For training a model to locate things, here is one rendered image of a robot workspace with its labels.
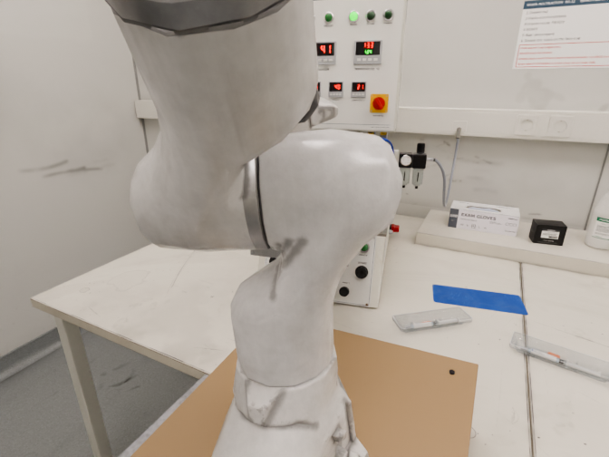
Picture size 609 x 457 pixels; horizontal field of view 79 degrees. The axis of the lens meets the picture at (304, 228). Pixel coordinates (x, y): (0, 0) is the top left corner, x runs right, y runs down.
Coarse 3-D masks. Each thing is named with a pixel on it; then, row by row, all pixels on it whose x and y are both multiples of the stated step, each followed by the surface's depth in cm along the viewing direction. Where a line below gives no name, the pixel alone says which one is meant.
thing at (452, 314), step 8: (416, 312) 91; (424, 312) 91; (432, 312) 91; (440, 312) 91; (448, 312) 91; (456, 312) 91; (464, 312) 91; (400, 320) 88; (408, 320) 88; (416, 320) 88; (424, 320) 88; (432, 320) 88; (440, 320) 88; (448, 320) 88; (456, 320) 88
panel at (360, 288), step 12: (372, 240) 97; (360, 252) 98; (372, 252) 97; (360, 264) 98; (372, 264) 97; (348, 276) 98; (372, 276) 97; (336, 288) 99; (360, 288) 97; (336, 300) 98; (348, 300) 98; (360, 300) 97
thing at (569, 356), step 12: (516, 336) 82; (528, 336) 82; (528, 348) 79; (540, 348) 79; (552, 348) 79; (564, 348) 79; (564, 360) 75; (576, 360) 75; (588, 360) 75; (600, 360) 75; (600, 372) 72
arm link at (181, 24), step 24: (120, 0) 17; (144, 0) 16; (168, 0) 16; (192, 0) 16; (216, 0) 16; (240, 0) 16; (264, 0) 17; (144, 24) 17; (168, 24) 17; (192, 24) 17; (216, 24) 17
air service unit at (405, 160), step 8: (424, 144) 117; (400, 152) 121; (408, 152) 121; (416, 152) 121; (400, 160) 120; (408, 160) 118; (416, 160) 118; (424, 160) 118; (432, 160) 118; (400, 168) 122; (408, 168) 121; (416, 168) 119; (424, 168) 118; (408, 176) 122; (416, 176) 120; (416, 184) 121
